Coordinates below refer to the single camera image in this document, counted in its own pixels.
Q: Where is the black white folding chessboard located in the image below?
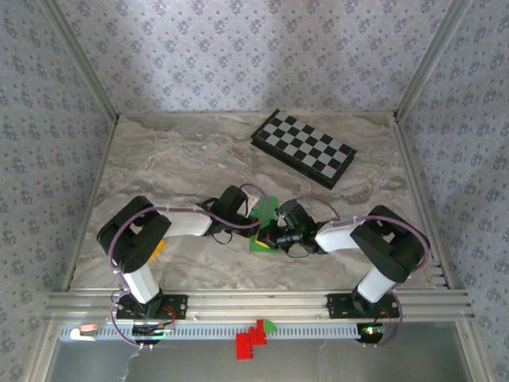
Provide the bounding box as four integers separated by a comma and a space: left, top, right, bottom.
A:
250, 109, 358, 191

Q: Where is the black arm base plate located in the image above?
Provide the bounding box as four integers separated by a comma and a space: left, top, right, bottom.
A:
115, 293, 188, 321
325, 293, 400, 321

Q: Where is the grey metal panel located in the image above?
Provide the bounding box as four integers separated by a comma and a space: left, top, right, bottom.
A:
41, 321, 480, 382

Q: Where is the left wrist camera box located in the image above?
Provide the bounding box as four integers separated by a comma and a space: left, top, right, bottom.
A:
216, 185, 259, 218

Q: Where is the pink white small object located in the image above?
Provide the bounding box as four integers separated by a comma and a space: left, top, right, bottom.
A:
70, 324, 99, 341

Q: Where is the aluminium frame profile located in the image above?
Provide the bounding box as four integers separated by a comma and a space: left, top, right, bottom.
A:
61, 117, 120, 291
391, 115, 453, 290
393, 0, 476, 120
39, 0, 121, 121

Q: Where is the purple cable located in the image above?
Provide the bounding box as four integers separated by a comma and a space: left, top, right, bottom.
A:
109, 182, 270, 351
292, 197, 431, 348

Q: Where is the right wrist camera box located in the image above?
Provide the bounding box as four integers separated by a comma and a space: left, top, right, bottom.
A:
278, 200, 315, 232

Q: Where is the green paper sheet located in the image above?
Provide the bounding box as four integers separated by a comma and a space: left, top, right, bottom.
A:
248, 195, 282, 254

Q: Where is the thin black cable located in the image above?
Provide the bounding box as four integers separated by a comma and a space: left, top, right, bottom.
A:
208, 230, 235, 246
284, 242, 316, 259

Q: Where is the grey slotted cable duct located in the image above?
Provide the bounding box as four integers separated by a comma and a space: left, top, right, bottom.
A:
58, 322, 393, 342

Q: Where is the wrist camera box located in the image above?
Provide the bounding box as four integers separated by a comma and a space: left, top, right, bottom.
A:
278, 200, 315, 232
216, 185, 259, 218

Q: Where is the yellow toy brick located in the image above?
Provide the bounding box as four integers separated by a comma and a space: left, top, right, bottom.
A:
149, 238, 166, 263

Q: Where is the red toy brick cluster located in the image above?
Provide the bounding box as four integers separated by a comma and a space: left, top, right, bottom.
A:
235, 319, 268, 361

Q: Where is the wide aluminium rail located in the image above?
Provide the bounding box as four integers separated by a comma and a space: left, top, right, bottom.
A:
42, 289, 476, 322

